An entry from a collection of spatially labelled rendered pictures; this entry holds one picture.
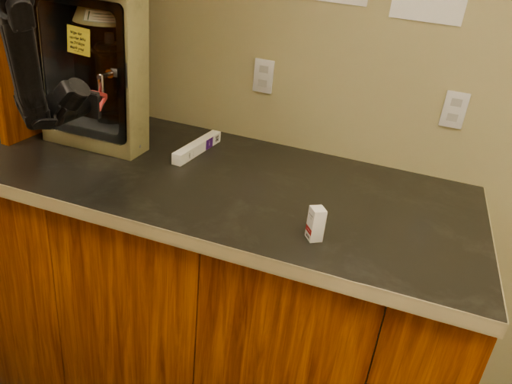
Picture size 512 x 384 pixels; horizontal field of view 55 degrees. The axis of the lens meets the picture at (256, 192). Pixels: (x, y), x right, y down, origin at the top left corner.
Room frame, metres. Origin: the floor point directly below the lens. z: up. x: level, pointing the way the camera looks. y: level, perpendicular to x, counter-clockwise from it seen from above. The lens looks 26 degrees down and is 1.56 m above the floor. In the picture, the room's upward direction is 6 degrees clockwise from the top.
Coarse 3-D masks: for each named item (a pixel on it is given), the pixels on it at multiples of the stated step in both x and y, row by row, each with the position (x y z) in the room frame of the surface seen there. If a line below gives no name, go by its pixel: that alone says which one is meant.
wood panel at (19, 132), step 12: (0, 36) 1.40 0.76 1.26; (0, 48) 1.40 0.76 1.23; (0, 60) 1.39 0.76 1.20; (0, 72) 1.38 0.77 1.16; (0, 84) 1.38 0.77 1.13; (12, 84) 1.42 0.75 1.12; (0, 96) 1.38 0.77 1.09; (12, 96) 1.42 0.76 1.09; (0, 108) 1.38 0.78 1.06; (12, 108) 1.41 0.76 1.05; (0, 120) 1.38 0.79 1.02; (12, 120) 1.40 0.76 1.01; (0, 132) 1.39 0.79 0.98; (12, 132) 1.40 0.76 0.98; (24, 132) 1.45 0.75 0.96; (36, 132) 1.49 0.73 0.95; (12, 144) 1.39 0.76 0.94
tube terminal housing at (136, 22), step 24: (120, 0) 1.36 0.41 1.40; (144, 0) 1.44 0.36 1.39; (144, 24) 1.44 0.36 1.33; (144, 48) 1.44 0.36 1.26; (144, 72) 1.44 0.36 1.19; (144, 96) 1.44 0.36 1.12; (144, 120) 1.44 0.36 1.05; (72, 144) 1.42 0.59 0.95; (96, 144) 1.39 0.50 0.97; (144, 144) 1.44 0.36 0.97
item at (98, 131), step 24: (48, 0) 1.42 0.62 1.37; (72, 0) 1.39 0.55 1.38; (96, 0) 1.37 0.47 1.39; (48, 24) 1.42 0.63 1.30; (72, 24) 1.40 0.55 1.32; (96, 24) 1.37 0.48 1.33; (120, 24) 1.35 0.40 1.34; (48, 48) 1.42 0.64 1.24; (96, 48) 1.37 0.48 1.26; (120, 48) 1.35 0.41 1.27; (48, 72) 1.42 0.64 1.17; (72, 72) 1.40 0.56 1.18; (96, 72) 1.38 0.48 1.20; (120, 72) 1.35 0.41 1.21; (120, 96) 1.35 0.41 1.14; (72, 120) 1.40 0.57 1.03; (96, 120) 1.38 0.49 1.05; (120, 120) 1.35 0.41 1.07; (120, 144) 1.35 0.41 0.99
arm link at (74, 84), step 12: (60, 84) 1.12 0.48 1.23; (72, 84) 1.13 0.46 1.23; (84, 84) 1.16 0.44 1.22; (48, 96) 1.13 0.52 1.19; (60, 96) 1.11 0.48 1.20; (72, 96) 1.12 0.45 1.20; (84, 96) 1.13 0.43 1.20; (60, 108) 1.11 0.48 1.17; (72, 108) 1.13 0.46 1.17; (36, 120) 1.07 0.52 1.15; (48, 120) 1.09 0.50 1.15
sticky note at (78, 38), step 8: (72, 32) 1.40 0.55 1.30; (80, 32) 1.39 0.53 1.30; (88, 32) 1.38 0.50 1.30; (72, 40) 1.40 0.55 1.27; (80, 40) 1.39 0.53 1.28; (88, 40) 1.38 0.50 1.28; (72, 48) 1.40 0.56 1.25; (80, 48) 1.39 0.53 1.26; (88, 48) 1.38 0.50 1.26; (88, 56) 1.38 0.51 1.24
